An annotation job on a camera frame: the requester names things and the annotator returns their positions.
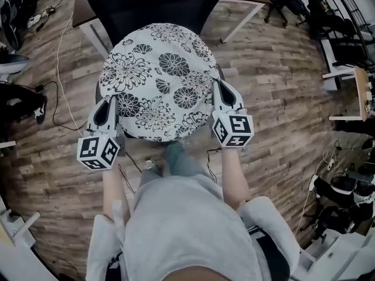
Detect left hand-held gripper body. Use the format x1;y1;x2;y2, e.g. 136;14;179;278
76;124;121;171

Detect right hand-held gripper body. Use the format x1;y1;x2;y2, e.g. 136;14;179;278
211;105;254;149

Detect black white floral cushion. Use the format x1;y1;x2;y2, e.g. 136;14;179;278
96;23;221;143

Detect black mesh chair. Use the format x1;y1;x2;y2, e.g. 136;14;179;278
86;0;227;148

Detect person's left forearm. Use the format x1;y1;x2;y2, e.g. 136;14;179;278
101;164;131;222

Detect person's right forearm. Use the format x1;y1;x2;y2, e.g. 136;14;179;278
220;147;253;210

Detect black office chair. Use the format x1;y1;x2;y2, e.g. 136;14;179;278
263;0;311;26
307;0;367;40

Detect person's legs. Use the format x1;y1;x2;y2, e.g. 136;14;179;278
137;140;214;187

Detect white grey round base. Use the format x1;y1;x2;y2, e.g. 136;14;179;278
0;54;30;76

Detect person's grey shirt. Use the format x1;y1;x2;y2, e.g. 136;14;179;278
85;174;301;281

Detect light wooden table white legs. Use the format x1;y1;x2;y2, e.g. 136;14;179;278
328;66;372;122

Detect black white floor device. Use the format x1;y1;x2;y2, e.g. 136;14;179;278
310;168;375;234

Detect black metal railing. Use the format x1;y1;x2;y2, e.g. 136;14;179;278
313;0;375;78

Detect white storage boxes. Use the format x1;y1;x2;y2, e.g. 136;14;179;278
298;229;375;281

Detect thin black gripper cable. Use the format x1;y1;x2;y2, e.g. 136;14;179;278
206;146;223;184
117;163;136;193

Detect black floor cable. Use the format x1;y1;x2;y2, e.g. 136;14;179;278
35;80;86;132

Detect white floor cable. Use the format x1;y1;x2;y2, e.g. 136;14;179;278
56;0;86;138

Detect white table frame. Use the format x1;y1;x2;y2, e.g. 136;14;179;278
320;38;357;91
0;197;41;249

